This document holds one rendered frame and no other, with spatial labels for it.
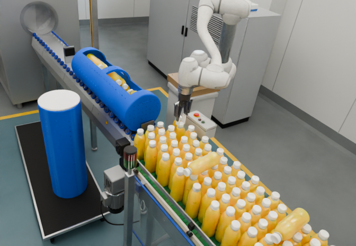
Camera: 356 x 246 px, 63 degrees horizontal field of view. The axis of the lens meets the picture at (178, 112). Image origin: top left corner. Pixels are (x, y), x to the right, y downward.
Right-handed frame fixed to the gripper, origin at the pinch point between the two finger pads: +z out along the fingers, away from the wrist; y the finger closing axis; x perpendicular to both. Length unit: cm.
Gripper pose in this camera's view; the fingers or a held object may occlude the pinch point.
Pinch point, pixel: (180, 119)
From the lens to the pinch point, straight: 182.0
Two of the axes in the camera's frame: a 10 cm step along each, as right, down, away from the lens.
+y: -7.8, 2.7, -5.7
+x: 6.2, 4.9, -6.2
